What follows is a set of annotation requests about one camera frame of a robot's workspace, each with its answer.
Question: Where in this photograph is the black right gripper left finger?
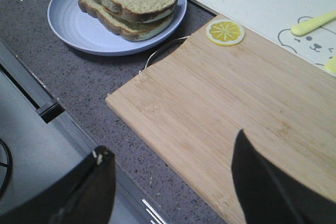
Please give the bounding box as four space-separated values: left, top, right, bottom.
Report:
1 146 116 223

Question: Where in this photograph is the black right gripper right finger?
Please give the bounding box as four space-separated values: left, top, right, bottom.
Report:
231 130 335 223

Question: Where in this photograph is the light blue round plate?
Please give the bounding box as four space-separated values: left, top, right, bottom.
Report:
47 0 187 56

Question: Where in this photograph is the white bear-print tray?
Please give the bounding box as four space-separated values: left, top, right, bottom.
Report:
193 0 335 71

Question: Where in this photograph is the wooden cutting board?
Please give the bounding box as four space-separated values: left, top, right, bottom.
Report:
106 27 335 223

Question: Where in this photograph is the yellow lemon slice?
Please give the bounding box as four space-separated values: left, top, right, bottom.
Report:
206 19 245 46

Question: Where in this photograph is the black cable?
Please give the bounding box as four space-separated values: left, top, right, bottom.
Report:
0 138 14 199

